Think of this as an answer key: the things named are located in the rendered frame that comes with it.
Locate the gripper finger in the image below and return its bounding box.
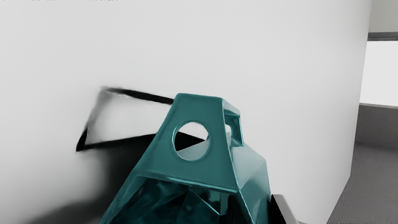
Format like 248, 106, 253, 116
269, 194, 299, 224

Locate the teal faceted mug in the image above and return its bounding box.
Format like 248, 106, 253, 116
99, 93, 271, 224

